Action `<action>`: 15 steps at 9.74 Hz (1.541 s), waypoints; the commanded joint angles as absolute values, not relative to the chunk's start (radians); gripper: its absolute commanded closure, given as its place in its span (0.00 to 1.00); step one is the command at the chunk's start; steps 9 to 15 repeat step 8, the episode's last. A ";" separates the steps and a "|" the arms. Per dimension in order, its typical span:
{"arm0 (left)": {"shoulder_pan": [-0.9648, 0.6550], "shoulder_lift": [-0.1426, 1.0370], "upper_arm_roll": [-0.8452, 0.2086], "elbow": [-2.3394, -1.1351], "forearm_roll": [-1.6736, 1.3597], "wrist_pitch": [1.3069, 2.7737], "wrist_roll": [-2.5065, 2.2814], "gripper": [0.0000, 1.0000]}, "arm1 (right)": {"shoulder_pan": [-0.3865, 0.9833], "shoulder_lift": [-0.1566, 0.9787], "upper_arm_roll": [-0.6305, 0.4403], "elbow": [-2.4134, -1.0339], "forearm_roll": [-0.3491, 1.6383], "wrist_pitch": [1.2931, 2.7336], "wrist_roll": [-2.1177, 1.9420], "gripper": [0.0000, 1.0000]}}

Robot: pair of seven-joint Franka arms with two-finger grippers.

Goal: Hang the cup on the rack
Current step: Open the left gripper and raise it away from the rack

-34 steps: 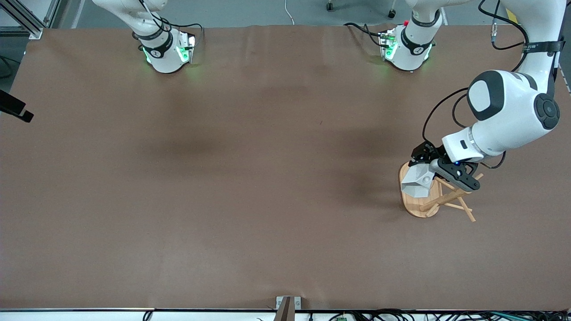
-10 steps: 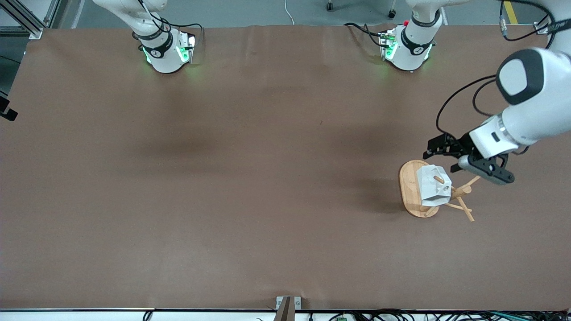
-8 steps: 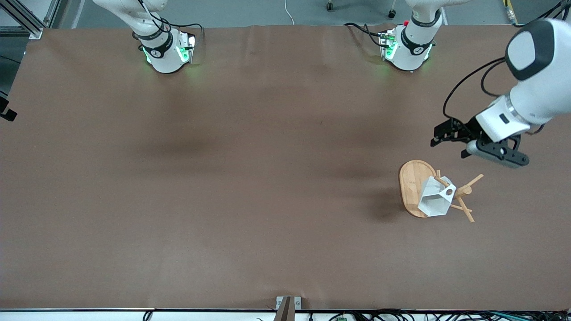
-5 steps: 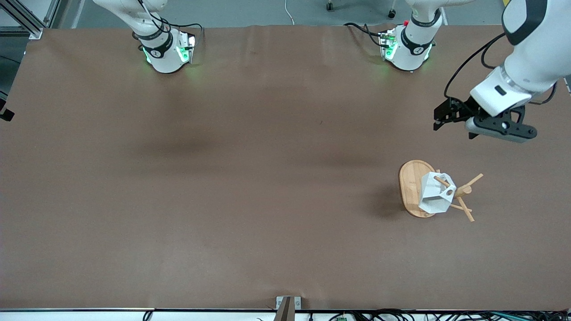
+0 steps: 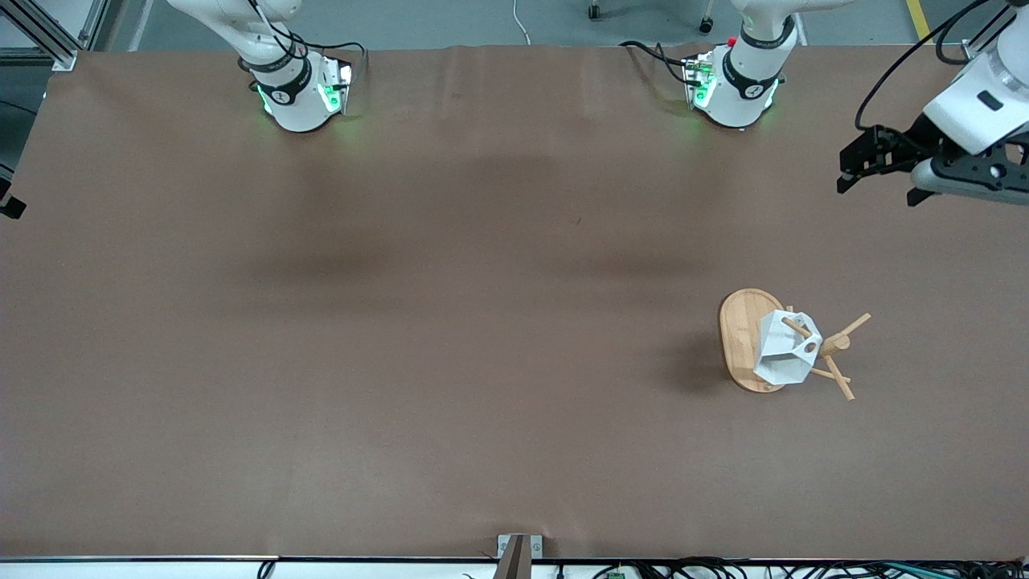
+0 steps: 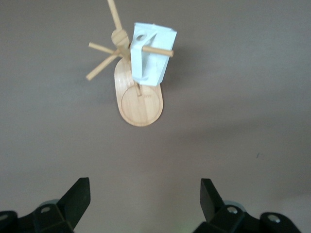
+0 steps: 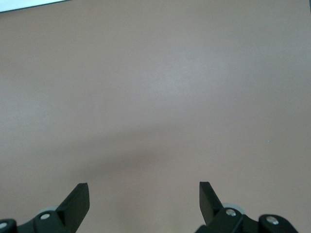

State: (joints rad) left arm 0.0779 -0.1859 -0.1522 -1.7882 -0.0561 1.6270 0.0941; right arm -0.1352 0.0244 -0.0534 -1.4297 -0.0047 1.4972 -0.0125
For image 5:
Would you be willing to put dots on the white table edge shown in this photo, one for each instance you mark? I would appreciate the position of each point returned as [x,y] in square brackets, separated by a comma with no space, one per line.
[161,570]

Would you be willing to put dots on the aluminium frame profile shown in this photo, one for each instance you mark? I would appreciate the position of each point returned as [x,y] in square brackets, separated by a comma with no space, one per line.
[977,40]
[48,36]

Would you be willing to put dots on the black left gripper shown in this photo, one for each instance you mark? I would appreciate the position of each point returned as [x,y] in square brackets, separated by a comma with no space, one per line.
[914,141]

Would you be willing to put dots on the dark camera pole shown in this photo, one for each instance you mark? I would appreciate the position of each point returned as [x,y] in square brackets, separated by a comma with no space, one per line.
[513,563]

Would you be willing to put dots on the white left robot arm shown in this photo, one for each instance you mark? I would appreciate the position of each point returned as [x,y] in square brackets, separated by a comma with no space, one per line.
[739,92]

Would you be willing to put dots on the grey metal mount bracket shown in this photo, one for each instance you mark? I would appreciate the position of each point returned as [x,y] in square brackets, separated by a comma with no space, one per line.
[537,546]

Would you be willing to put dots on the white faceted cup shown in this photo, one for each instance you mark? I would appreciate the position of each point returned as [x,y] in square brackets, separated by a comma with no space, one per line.
[784,354]

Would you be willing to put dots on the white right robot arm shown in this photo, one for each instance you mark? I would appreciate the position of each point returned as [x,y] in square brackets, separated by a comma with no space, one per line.
[293,100]

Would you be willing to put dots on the brown table cover sheet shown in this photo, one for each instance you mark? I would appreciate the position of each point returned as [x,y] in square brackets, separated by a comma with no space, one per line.
[482,402]

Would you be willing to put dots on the wooden cup rack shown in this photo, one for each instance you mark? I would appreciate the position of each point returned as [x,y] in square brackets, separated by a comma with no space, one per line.
[738,338]

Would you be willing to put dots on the black caster wheel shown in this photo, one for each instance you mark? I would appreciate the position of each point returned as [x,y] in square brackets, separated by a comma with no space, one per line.
[707,25]
[595,11]

